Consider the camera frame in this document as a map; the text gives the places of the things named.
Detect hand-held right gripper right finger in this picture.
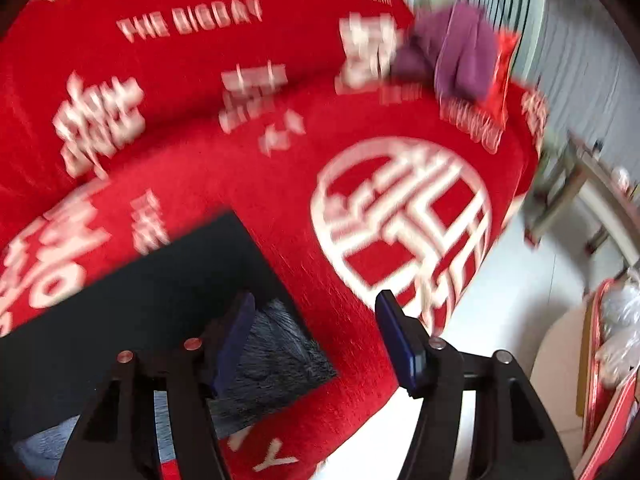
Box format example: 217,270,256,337
375,290,574,480

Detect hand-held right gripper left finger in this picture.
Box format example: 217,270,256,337
55,291,257,480

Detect black pants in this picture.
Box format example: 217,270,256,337
0,210,339,480

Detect beige board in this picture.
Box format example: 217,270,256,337
529,304,592,453

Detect red printed blanket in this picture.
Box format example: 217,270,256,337
0,0,549,480

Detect clear plastic bag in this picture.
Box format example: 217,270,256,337
596,284,640,389

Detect red box with bags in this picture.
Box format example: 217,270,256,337
575,270,640,480

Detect wooden table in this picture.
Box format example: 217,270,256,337
524,134,640,262

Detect red cloth pouch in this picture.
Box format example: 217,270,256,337
479,30,524,122

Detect purple cloth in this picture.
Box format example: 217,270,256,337
392,2,501,102

